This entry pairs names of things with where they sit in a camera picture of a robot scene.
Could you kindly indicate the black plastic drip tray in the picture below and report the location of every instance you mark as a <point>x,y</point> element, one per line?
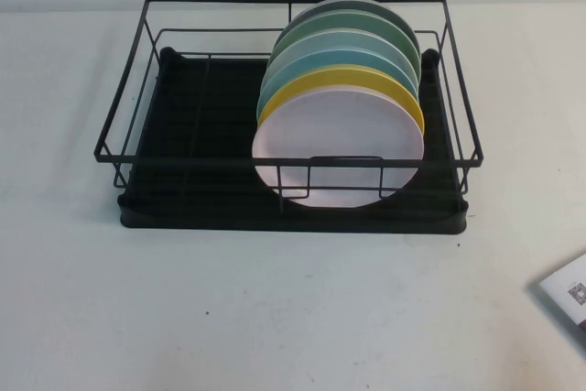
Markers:
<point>183,219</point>

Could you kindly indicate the dark grey-green round plate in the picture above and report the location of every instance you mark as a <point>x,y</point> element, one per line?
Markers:
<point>352,3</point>

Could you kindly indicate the green round plate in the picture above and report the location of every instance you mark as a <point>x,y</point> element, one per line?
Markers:
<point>339,20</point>

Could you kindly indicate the pale grey round plate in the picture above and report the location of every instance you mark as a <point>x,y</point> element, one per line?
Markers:
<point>339,40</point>

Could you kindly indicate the yellow round plate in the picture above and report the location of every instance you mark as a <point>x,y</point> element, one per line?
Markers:
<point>348,74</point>

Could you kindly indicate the teal blue round plate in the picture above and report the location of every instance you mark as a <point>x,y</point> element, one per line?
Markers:
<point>329,59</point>

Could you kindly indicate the white QR code booklet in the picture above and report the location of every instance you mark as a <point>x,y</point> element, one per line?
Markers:
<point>567,292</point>

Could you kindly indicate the pink round plate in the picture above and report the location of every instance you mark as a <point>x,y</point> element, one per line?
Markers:
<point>339,134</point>

